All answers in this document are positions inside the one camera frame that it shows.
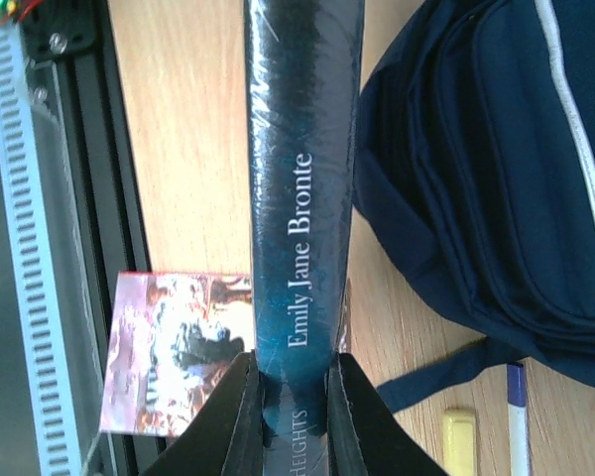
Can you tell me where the yellow highlighter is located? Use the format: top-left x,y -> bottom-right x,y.
442,409 -> 478,476

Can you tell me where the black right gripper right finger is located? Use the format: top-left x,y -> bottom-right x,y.
327,353 -> 445,476

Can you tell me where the purple capped white marker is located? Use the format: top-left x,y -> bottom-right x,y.
507,363 -> 531,476

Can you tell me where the navy blue student backpack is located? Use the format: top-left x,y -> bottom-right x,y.
353,1 -> 595,412

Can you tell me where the dark blue Wuthering Heights book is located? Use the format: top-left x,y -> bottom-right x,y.
244,0 -> 365,475

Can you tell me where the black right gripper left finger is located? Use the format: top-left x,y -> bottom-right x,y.
144,352 -> 263,476

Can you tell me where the black aluminium frame rail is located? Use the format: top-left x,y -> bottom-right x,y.
22,1 -> 166,475

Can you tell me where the light blue slotted cable duct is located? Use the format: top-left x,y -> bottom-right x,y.
0,26 -> 82,475

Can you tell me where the pink Taming of Shrew book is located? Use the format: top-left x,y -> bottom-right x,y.
99,272 -> 255,438

